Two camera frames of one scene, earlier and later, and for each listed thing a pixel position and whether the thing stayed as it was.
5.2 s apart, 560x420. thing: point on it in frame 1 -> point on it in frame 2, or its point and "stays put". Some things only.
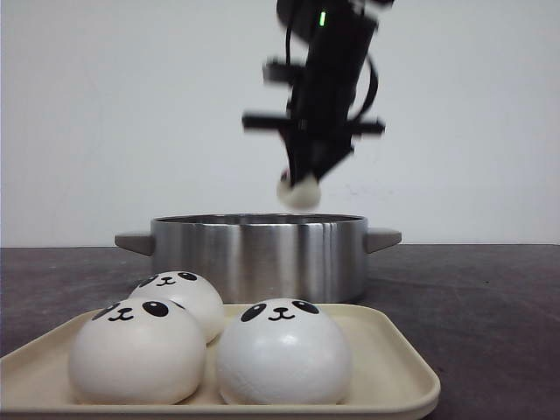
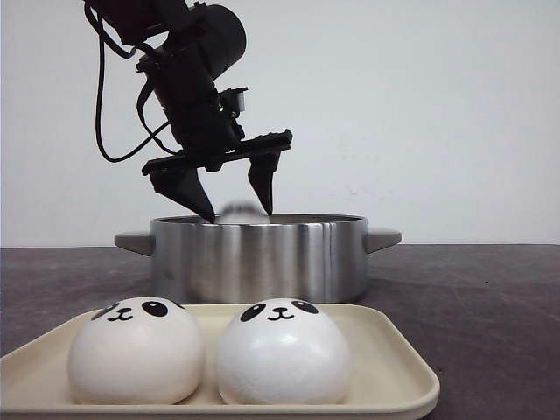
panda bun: [191, 290] -> [241, 213]
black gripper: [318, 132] -> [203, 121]
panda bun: [138, 352] stays put
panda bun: [283, 352] stays put
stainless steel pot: [262, 256] stays put
